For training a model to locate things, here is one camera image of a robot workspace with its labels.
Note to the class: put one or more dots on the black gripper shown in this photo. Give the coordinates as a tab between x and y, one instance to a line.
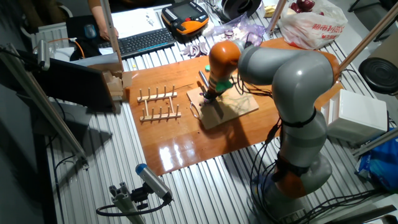
213	94

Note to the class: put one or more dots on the person's forearm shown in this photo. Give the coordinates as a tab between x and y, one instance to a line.
94	12

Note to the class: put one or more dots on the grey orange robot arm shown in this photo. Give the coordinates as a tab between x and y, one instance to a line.
298	81

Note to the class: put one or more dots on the person's hand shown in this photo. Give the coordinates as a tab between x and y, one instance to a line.
103	33

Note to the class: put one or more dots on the wooden cutting board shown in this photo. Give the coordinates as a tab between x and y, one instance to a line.
239	109

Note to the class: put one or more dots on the wooden peg rack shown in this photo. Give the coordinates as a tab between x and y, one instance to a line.
158	116

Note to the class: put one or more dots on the pile of onion slices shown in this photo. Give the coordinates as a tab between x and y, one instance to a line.
194	49

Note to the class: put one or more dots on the clear purple plastic bag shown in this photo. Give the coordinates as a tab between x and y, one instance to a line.
242	29

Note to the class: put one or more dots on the orange black teach pendant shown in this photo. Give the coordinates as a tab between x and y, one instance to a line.
183	18

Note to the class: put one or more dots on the black keyboard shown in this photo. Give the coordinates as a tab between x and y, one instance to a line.
140	42

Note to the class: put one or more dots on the brown cardboard box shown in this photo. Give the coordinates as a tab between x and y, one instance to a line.
115	84

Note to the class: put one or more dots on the black filament spool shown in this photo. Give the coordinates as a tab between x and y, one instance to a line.
239	7

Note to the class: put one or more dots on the dark red whole onion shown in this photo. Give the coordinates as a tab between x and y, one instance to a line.
306	4
294	7

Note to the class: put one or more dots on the short aluminium profile stand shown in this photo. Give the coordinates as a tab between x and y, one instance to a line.
124	202

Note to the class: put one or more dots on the black monitor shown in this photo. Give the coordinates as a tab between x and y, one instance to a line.
77	84

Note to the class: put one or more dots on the white plastic shopping bag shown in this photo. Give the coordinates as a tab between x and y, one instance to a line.
323	29

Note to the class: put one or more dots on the grey computer mouse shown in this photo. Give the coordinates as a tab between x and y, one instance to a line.
90	31

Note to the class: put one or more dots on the black mouse mat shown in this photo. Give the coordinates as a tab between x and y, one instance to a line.
76	28

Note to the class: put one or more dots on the white foam box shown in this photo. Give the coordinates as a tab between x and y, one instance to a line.
360	118

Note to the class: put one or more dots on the black round stool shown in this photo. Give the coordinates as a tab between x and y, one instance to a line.
381	74

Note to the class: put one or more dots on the blue plastic bag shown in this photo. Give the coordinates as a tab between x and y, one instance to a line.
382	165

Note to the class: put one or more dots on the silver camera with blue end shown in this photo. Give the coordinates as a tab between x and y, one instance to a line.
154	182

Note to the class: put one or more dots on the aluminium frame strut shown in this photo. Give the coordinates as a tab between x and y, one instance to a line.
276	14
377	141
112	34
40	102
370	37

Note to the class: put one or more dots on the silver depth camera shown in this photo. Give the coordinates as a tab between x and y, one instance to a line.
43	54

